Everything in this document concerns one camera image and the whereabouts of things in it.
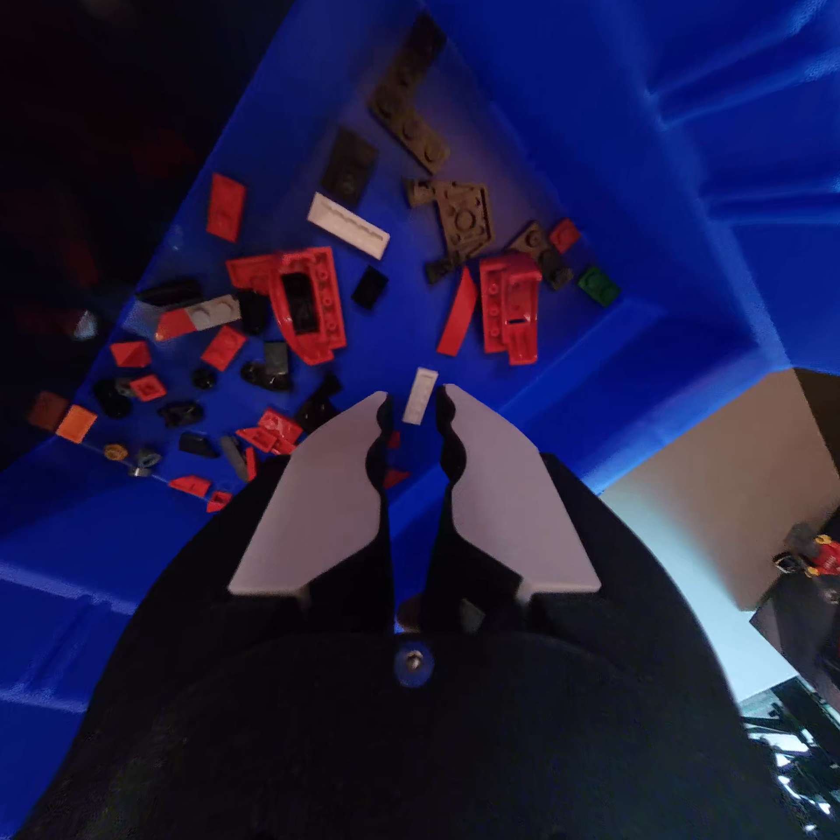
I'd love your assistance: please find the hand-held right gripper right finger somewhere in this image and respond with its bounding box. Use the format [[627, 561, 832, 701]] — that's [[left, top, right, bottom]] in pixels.
[[430, 385, 602, 603]]

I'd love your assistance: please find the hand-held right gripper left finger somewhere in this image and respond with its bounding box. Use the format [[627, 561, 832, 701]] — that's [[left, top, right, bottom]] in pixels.
[[228, 391, 396, 602]]

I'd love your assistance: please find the small white lego plate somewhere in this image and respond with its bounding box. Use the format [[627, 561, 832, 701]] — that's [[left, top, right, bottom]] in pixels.
[[401, 367, 440, 427]]

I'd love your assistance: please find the pile of lego pieces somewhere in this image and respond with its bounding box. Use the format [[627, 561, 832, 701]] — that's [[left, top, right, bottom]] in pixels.
[[26, 13, 622, 514]]

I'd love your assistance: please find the large blue parts bin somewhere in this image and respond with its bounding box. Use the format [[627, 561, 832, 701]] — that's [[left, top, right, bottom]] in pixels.
[[0, 0, 840, 723]]

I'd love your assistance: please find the lego set box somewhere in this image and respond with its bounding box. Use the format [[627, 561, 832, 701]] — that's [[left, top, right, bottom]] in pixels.
[[750, 518, 840, 691]]

